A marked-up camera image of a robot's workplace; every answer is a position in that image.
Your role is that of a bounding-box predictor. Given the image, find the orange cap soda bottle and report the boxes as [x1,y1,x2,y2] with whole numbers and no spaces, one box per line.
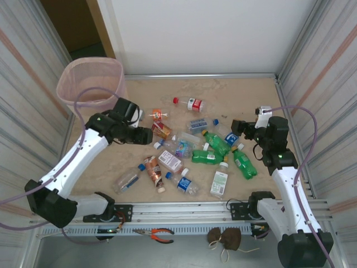
[144,108,170,122]

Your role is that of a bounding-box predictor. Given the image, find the crushed clear red-gold label bottle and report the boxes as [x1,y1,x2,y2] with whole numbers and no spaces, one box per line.
[150,121,174,142]

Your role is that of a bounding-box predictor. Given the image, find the green yellow cap soda bottle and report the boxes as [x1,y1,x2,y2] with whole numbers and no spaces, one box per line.
[230,146,259,181]
[191,149,229,165]
[201,128,233,156]

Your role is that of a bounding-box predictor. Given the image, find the white cap blue label bottle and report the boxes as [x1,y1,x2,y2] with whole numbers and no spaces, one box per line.
[219,125,245,151]

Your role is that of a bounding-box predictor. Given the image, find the clear blue cap bottle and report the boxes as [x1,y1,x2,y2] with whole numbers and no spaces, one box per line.
[113,164,146,195]

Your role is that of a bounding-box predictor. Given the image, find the copper label white cap bottle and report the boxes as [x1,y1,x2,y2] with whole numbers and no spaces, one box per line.
[143,155,167,194]

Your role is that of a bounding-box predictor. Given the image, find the pink liquid white label bottle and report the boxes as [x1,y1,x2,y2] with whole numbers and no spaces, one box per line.
[157,150,191,176]

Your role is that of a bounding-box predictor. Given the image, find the colourful label clear bottle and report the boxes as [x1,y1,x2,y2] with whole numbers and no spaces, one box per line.
[153,139,196,159]

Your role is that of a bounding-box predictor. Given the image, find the clear white cap bottle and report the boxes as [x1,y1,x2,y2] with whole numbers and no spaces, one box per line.
[171,131,206,146]

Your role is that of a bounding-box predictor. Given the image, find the blue cap pale label bottle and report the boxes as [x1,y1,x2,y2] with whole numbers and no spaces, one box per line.
[186,117,220,135]

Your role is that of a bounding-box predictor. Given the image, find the red cap red label bottle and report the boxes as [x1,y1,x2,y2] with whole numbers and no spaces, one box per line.
[172,96,208,113]

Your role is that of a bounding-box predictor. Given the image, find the pink mesh waste bin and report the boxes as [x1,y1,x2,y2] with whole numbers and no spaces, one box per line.
[56,57,129,113]

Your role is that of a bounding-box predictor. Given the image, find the large brown cloth pouch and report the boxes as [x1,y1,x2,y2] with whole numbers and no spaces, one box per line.
[220,228,260,264]

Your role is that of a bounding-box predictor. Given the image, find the small brown cloth pouch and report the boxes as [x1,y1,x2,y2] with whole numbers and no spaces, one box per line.
[207,227,223,250]

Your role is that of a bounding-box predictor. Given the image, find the brown wooden door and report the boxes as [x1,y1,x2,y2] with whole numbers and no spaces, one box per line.
[40,0,117,59]

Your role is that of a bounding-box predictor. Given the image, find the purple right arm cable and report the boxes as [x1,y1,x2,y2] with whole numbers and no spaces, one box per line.
[262,105,335,268]

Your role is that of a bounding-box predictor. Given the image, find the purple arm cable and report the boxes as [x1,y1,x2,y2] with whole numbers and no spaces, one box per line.
[262,105,335,268]
[0,87,121,246]

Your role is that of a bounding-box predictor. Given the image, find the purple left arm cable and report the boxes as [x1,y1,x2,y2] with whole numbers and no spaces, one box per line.
[0,87,121,246]

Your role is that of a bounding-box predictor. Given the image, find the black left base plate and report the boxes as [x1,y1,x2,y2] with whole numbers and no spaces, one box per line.
[83,204,133,223]

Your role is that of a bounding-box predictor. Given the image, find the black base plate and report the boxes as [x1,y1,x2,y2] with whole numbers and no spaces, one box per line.
[83,204,133,223]
[229,201,279,221]

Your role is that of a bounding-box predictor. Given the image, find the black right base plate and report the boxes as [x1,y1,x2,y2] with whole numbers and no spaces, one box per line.
[229,201,279,221]

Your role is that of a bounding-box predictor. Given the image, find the aluminium back frame rail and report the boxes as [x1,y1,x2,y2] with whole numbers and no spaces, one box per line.
[124,73,277,82]

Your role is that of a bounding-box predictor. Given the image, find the aluminium front rail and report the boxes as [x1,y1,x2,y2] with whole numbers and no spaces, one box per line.
[29,198,334,224]

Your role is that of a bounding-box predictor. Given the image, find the orange handled pliers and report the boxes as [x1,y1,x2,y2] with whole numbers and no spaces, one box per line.
[132,228,175,243]

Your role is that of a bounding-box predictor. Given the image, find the white slotted cable duct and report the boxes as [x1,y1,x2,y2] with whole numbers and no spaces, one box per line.
[38,224,253,237]

